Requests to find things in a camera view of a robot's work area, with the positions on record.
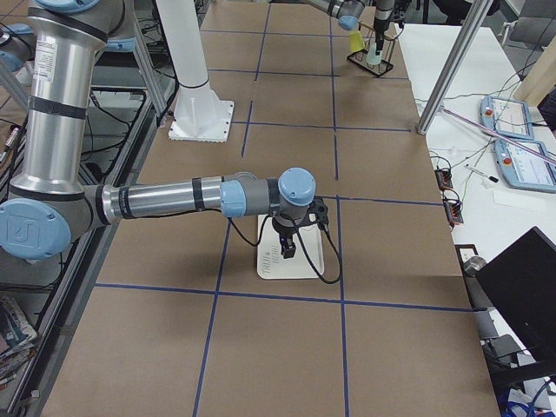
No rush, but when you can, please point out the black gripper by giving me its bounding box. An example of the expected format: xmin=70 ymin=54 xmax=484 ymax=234
xmin=374 ymin=0 xmax=394 ymax=52
xmin=272 ymin=215 xmax=301 ymax=258

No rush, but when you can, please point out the pale green cup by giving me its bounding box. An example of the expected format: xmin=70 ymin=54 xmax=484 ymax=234
xmin=366 ymin=48 xmax=382 ymax=66

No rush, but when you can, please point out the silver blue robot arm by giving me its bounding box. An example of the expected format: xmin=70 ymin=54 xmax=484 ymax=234
xmin=1 ymin=1 xmax=325 ymax=260
xmin=303 ymin=0 xmax=394 ymax=55

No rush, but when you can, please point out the yellow cup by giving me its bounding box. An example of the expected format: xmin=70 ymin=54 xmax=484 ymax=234
xmin=348 ymin=30 xmax=366 ymax=54

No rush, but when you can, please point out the upper black orange connector box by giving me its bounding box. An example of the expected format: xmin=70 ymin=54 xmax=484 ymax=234
xmin=434 ymin=168 xmax=453 ymax=191

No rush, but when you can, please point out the black orange connector box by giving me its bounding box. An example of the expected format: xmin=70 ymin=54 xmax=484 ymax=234
xmin=434 ymin=168 xmax=453 ymax=191
xmin=442 ymin=198 xmax=464 ymax=228

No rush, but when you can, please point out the upper teach pendant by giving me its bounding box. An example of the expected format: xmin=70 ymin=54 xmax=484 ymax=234
xmin=480 ymin=96 xmax=534 ymax=140

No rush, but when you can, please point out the black marker pen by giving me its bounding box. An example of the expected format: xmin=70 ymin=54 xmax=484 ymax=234
xmin=464 ymin=164 xmax=499 ymax=183

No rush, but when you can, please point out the lower black orange connector box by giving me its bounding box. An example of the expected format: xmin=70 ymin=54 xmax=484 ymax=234
xmin=442 ymin=198 xmax=464 ymax=228

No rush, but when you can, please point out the silver metal cylinder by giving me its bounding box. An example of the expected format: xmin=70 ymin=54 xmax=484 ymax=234
xmin=462 ymin=255 xmax=487 ymax=277

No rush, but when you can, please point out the black laptop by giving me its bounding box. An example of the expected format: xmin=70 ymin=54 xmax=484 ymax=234
xmin=476 ymin=227 xmax=555 ymax=361

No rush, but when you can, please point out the stack of magazines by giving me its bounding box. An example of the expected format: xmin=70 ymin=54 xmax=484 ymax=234
xmin=1 ymin=295 xmax=38 ymax=389

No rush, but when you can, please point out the black wire cup rack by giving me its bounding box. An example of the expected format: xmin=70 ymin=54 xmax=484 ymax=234
xmin=347 ymin=22 xmax=398 ymax=77

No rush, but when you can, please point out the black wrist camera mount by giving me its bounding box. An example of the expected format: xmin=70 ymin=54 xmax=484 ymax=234
xmin=299 ymin=196 xmax=329 ymax=231

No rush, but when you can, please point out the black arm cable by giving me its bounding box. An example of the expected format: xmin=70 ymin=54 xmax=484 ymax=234
xmin=228 ymin=215 xmax=342 ymax=286

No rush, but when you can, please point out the aluminium frame post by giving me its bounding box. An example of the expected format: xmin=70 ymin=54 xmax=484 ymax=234
xmin=416 ymin=0 xmax=493 ymax=135

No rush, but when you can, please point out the white camera mast with base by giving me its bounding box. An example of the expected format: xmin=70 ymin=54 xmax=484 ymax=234
xmin=156 ymin=0 xmax=235 ymax=142

